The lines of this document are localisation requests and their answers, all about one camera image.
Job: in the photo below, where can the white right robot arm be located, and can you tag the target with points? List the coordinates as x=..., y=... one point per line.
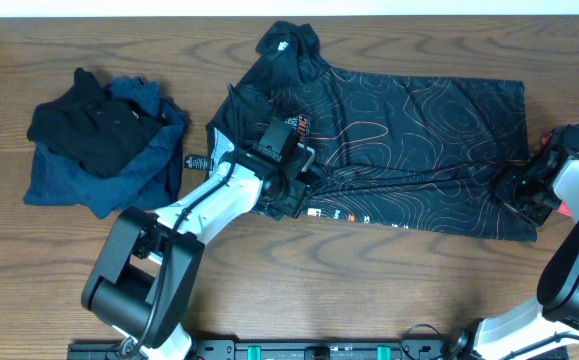
x=545, y=325

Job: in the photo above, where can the black folded polo shirt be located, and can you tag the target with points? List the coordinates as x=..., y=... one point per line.
x=99, y=133

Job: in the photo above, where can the navy blue folded shirt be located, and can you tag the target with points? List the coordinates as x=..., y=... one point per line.
x=152, y=179

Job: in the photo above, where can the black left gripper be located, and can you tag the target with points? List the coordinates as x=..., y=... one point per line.
x=292, y=209

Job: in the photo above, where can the black shirt orange contour lines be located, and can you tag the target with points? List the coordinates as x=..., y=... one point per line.
x=403, y=151

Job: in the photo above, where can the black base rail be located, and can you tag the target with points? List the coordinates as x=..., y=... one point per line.
x=294, y=350

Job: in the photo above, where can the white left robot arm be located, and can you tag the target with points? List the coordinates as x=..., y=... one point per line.
x=142, y=280

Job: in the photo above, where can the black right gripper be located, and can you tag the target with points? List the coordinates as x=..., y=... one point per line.
x=504, y=192

